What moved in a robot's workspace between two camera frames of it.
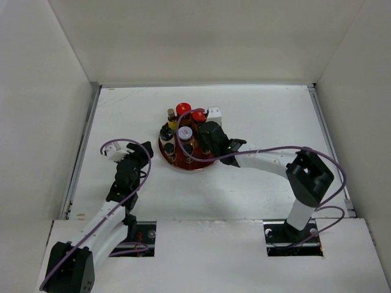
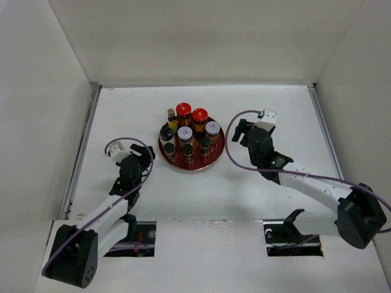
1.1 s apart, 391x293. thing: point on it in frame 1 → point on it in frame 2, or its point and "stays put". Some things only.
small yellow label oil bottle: [171, 119] stays put
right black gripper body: [214, 152] → [243, 127]
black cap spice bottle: [206, 150] stays put
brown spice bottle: [189, 148] stays put
